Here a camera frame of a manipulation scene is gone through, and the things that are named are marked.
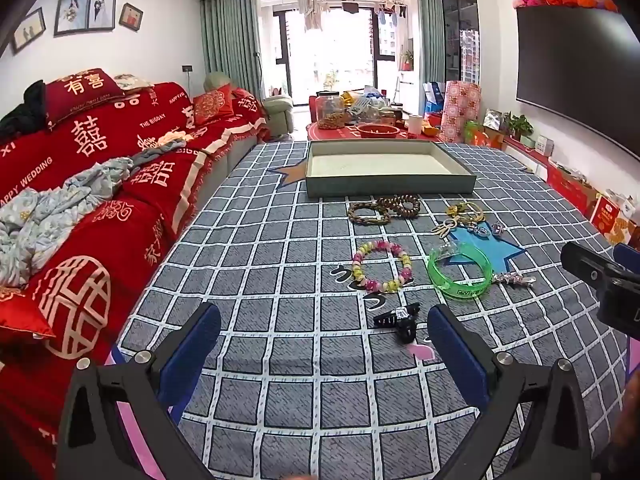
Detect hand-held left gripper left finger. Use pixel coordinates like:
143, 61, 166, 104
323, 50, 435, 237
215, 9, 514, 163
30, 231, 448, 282
55, 302, 222, 480

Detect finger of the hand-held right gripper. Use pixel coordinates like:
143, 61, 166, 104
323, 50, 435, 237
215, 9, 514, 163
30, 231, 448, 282
614, 243, 640, 273
560, 241, 621, 286

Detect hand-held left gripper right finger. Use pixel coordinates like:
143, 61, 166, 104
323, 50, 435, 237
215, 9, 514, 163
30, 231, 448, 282
427, 304, 593, 480

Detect black claw hair clip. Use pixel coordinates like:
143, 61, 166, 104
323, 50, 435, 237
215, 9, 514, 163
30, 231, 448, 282
374, 304, 418, 344

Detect green translucent plastic bracelet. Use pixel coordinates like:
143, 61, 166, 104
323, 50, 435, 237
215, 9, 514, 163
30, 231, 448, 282
427, 241, 493, 301

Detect silver rhinestone charm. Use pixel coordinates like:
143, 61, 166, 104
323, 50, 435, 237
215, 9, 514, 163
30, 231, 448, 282
492, 271, 533, 288

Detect purple silver charm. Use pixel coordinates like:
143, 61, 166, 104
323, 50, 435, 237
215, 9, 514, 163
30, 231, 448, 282
469, 221, 504, 241

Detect pink yellow bead bracelet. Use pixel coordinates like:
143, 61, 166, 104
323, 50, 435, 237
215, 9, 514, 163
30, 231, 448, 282
352, 240, 414, 294

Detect yellow cord beaded keychain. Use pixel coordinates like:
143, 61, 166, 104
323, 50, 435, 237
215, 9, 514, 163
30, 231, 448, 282
446, 201, 486, 223

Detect brown spiral hair tie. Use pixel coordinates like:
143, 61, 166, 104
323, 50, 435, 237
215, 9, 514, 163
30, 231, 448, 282
376, 194, 422, 218

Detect braided khaki hair tie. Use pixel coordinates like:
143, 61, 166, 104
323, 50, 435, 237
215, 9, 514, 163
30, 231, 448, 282
347, 201, 391, 225

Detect shallow grey-green tray box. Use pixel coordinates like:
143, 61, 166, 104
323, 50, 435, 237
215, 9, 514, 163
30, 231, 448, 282
305, 139, 478, 199

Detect person's right forearm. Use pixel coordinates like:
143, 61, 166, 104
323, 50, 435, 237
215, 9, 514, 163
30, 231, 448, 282
617, 372, 640, 480

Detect large red gift box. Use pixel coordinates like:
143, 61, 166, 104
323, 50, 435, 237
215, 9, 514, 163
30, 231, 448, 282
546, 159, 601, 216

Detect grey checked tablecloth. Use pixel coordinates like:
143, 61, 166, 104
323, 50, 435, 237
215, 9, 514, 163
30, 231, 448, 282
107, 140, 631, 480

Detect low red television shelf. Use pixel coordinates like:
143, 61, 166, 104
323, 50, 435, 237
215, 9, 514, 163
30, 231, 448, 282
502, 132, 556, 168

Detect green potted plant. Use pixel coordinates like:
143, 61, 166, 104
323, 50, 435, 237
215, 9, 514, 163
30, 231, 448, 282
505, 112, 535, 141

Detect orange red gift box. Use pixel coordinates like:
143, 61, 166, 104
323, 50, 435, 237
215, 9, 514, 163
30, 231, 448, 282
472, 127, 505, 150

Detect red satin cushion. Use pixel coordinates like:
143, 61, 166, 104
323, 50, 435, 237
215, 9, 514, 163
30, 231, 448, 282
0, 287, 57, 338

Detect light blue floral blanket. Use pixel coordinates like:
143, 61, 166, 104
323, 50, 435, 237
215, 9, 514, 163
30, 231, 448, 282
0, 137, 188, 288

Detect grey-green sofa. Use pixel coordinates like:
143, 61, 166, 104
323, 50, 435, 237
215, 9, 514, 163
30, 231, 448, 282
225, 137, 257, 173

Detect blue white paper bag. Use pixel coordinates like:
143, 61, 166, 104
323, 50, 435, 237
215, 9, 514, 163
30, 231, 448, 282
422, 81, 446, 113

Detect red printed sofa cover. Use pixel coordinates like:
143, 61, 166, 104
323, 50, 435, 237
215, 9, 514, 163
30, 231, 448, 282
0, 80, 271, 480

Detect red colander bowl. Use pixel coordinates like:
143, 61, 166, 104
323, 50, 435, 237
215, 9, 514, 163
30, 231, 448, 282
357, 124, 401, 140

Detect red embroidered cushion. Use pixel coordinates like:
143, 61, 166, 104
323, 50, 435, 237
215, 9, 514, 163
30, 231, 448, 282
191, 85, 234, 126

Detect round red table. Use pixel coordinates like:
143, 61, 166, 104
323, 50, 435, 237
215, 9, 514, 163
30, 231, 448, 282
306, 120, 443, 143

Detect light green recliner armchair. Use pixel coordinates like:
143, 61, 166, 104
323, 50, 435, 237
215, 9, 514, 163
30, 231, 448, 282
202, 72, 296, 138

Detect pile of snack packets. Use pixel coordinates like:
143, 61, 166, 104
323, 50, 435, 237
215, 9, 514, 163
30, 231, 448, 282
342, 87, 406, 126

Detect clear snack jar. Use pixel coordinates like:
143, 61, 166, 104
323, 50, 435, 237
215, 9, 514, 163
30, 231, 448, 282
316, 91, 347, 130

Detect dark glass cabinet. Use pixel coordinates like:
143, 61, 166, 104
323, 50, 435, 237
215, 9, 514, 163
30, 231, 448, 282
441, 0, 482, 86

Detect red printed pillow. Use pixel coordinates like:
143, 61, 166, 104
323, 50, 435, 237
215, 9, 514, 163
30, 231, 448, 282
44, 67, 125, 127

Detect white floral cushion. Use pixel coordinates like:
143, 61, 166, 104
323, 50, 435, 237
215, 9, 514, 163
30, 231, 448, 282
112, 74, 153, 91

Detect teal curtain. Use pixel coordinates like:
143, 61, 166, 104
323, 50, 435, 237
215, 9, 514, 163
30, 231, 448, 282
200, 0, 264, 98
417, 0, 444, 116

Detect dark cloth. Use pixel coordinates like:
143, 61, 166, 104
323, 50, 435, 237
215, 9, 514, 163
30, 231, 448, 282
0, 80, 48, 143

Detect hanging small blue clothes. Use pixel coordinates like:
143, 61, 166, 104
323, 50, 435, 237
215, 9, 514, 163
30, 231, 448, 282
377, 0, 408, 28

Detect balcony glass door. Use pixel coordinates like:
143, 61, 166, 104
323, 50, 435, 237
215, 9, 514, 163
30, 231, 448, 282
272, 0, 418, 111

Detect framed couple portrait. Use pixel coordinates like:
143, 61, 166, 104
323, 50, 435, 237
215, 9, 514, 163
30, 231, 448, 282
88, 0, 117, 31

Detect hanging white clothes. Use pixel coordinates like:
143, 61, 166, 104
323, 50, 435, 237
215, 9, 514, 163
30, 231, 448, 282
297, 0, 331, 33

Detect framed bride portrait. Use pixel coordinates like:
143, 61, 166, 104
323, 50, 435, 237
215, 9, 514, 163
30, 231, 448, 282
54, 0, 92, 37

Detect black wall television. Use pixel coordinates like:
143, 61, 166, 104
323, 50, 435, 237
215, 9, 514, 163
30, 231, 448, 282
515, 6, 640, 133

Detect small red photo frame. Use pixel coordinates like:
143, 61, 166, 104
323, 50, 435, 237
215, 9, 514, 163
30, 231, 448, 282
118, 3, 144, 32

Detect tilted grey photo frame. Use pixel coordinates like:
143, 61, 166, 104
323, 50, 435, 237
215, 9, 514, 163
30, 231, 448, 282
11, 7, 47, 56

